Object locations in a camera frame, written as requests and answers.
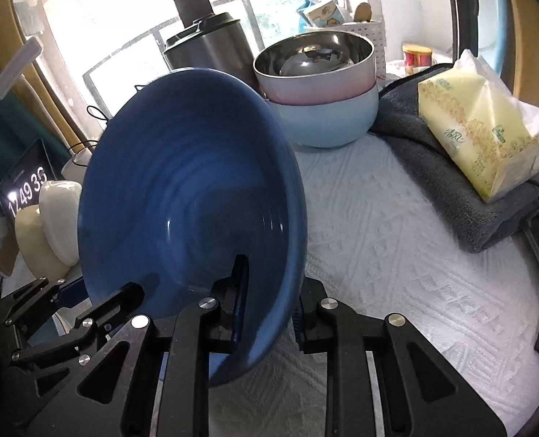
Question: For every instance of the white plastic basket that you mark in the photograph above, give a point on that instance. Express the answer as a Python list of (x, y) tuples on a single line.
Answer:
[(378, 50)]

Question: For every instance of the brown cardboard box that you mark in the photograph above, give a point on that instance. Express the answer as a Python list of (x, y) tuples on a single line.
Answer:
[(3, 259)]

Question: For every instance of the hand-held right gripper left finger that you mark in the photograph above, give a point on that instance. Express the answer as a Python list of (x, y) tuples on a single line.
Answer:
[(237, 309)]

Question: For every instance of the pale green bowl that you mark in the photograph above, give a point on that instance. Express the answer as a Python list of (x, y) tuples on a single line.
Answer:
[(32, 246)]

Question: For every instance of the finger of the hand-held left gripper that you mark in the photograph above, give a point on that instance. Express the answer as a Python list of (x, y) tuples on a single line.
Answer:
[(114, 302), (32, 300)]

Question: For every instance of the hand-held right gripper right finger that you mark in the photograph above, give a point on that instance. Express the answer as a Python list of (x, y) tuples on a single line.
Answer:
[(308, 327)]

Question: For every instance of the black tablet with clock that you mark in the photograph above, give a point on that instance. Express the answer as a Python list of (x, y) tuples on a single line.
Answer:
[(23, 177)]

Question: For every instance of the light blue bowl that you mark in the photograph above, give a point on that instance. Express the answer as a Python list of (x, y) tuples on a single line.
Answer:
[(324, 123)]

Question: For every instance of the red and yellow can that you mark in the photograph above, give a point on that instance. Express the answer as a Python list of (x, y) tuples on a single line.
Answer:
[(417, 59)]

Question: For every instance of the black balcony railing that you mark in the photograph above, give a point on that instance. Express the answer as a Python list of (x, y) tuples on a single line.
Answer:
[(247, 9)]

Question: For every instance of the grey towel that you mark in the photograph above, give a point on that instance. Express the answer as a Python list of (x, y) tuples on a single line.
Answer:
[(415, 154)]

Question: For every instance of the wooden spoon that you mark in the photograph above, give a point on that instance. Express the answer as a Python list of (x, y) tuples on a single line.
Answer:
[(363, 11)]

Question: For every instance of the blue and white snack box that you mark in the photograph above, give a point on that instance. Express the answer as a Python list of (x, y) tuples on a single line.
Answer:
[(326, 13)]

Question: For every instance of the yellow curtain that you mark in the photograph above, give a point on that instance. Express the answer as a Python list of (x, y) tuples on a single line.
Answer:
[(524, 32), (55, 109)]

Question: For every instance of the white bowl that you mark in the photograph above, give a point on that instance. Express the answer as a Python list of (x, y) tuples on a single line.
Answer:
[(60, 218)]

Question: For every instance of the yellow tissue pack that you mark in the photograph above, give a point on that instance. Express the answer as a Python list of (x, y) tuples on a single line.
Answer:
[(478, 132)]

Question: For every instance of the dark blue bowl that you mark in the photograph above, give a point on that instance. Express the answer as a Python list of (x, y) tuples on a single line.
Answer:
[(183, 182)]

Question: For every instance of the steel bowl with pink outside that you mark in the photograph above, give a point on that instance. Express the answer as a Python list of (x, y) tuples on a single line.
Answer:
[(324, 87)]

